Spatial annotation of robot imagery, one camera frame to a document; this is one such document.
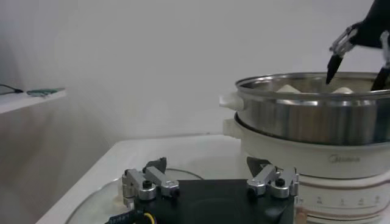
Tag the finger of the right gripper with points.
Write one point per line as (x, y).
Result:
(382, 79)
(335, 65)

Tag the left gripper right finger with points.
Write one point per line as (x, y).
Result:
(271, 179)

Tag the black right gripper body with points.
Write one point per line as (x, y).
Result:
(374, 27)

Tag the white steamed baozi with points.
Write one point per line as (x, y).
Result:
(288, 89)
(342, 90)

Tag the cream electric cooker base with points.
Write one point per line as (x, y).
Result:
(304, 158)

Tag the stainless steel steamer basket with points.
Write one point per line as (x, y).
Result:
(304, 121)

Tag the white side table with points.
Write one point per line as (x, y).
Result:
(18, 103)

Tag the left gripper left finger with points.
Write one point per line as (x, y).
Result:
(152, 179)

